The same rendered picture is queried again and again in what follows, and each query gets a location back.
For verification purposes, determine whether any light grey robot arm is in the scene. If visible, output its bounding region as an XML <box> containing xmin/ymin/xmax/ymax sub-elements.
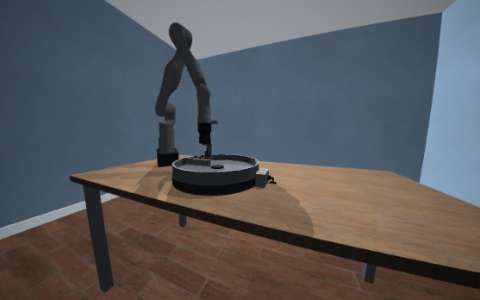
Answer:
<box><xmin>155</xmin><ymin>22</ymin><xmax>211</xmax><ymax>153</ymax></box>

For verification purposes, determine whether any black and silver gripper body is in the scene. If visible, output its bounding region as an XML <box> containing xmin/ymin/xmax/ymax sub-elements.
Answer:
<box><xmin>197</xmin><ymin>114</ymin><xmax>219</xmax><ymax>144</ymax></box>

